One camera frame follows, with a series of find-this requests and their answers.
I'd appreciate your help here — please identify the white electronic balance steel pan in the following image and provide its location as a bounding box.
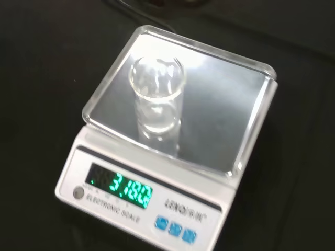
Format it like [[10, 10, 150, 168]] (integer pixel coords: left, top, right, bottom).
[[54, 25, 278, 251]]

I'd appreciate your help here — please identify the black bench cloth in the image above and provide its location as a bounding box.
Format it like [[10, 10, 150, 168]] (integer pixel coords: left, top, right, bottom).
[[0, 0, 335, 251]]

